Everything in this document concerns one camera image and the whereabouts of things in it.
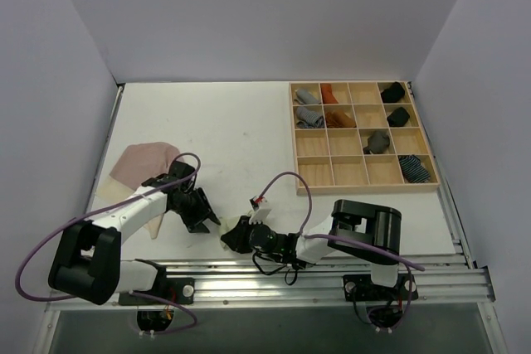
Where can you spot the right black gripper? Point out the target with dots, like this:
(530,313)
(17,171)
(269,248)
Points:
(245,236)

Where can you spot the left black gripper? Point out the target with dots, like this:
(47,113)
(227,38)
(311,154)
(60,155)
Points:
(198,210)

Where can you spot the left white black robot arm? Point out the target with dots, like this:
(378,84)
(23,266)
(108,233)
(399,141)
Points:
(88,262)

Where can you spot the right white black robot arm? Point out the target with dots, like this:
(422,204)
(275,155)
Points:
(363,230)

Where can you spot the pink underwear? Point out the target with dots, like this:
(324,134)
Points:
(137,164)

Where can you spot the grey striped rolled cloth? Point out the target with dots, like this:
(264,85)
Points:
(309,119)

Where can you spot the wooden compartment tray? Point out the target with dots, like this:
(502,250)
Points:
(332,160)

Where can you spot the orange rolled cloth lower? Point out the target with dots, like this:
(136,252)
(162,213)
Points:
(339,120)

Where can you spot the orange rolled cloth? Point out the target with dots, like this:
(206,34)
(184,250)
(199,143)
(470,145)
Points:
(339,120)
(327,94)

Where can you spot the orange rolled cloth upper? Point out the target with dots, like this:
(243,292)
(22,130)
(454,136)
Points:
(327,94)

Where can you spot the dark grey rolled cloth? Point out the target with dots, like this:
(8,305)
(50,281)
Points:
(377,143)

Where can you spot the blue striped rolled cloth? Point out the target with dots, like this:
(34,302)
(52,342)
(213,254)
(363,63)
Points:
(412,169)

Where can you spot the black rolled cloth lower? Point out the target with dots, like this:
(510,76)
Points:
(398,118)

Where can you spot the black rolled cloth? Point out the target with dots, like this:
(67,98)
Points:
(391,92)
(398,118)

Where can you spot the black rolled cloth upper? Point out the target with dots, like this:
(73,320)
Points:
(391,92)

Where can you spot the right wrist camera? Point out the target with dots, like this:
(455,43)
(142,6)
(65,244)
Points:
(262,237)

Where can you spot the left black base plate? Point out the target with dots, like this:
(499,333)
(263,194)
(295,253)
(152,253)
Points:
(176,290)

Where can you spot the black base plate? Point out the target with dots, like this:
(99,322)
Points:
(360,288)
(176,290)

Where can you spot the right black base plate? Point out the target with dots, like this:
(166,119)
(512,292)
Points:
(360,288)

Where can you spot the aluminium frame rail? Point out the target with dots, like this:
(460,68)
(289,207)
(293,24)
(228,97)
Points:
(238,284)

